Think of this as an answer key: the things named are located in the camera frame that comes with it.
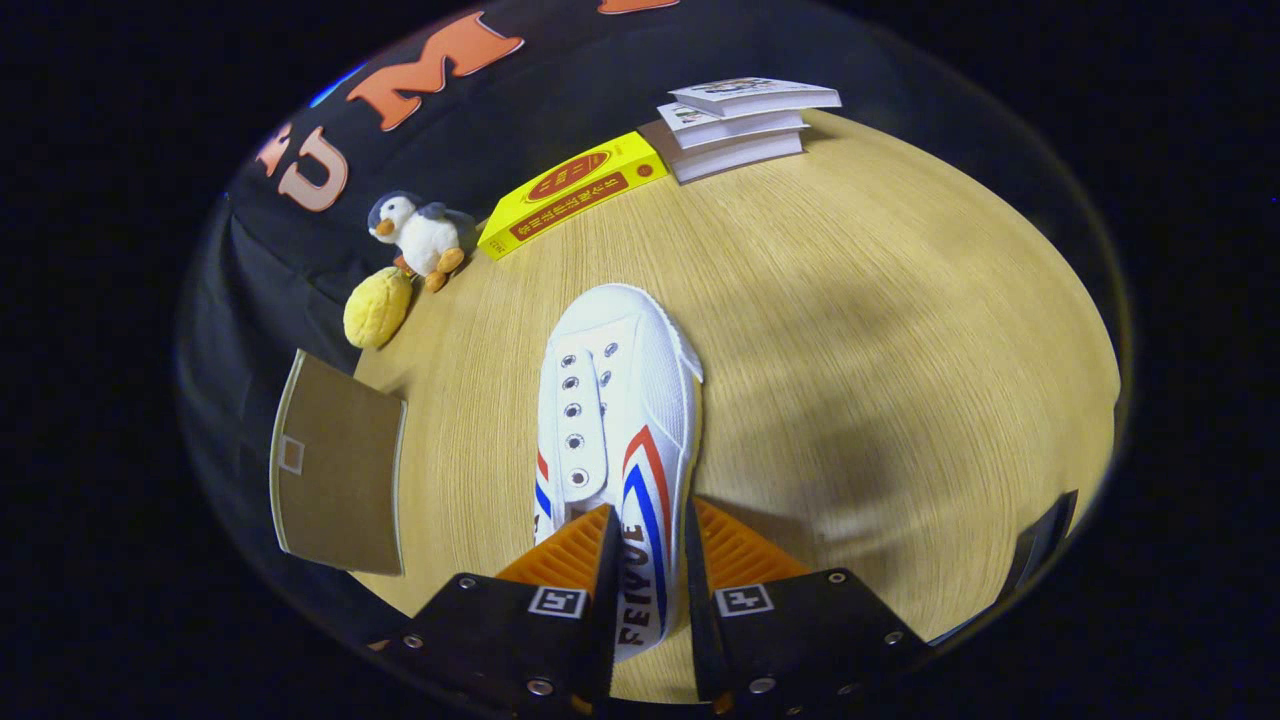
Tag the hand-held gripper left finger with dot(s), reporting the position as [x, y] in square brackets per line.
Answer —
[603, 600]

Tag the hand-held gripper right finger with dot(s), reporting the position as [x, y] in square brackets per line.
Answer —
[700, 600]

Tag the white striped canvas shoe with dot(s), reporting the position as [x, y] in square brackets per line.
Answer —
[640, 370]

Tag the beige fabric storage box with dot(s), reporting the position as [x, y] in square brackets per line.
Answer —
[340, 470]

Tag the yellow box with red label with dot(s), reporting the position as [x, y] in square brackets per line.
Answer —
[570, 190]

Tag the dark grey panel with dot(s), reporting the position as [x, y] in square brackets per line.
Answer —
[1040, 545]

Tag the yellow fuzzy plush toy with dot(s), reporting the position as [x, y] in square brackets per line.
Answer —
[377, 310]

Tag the penguin plush toy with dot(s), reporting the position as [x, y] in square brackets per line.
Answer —
[425, 240]

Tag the white illustrated book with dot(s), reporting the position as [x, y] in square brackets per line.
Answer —
[740, 128]
[750, 92]

